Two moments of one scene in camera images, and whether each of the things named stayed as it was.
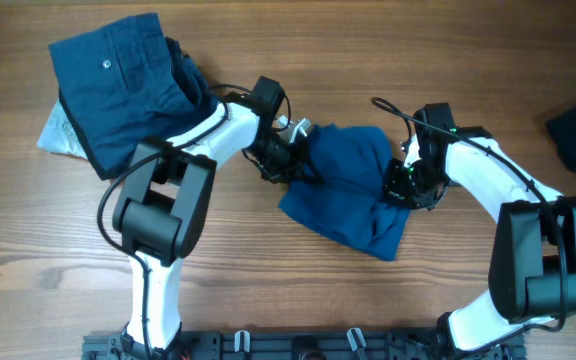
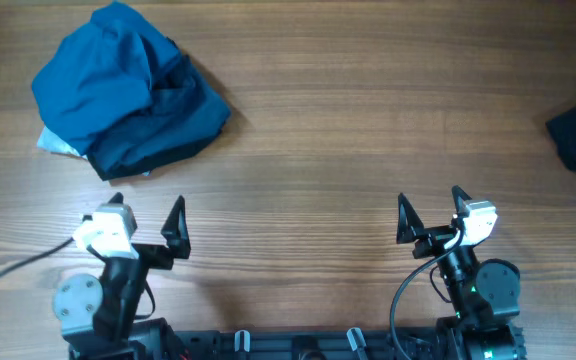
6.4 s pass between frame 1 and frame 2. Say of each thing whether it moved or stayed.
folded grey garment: stayed
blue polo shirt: moved
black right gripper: moved
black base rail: stayed
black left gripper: moved
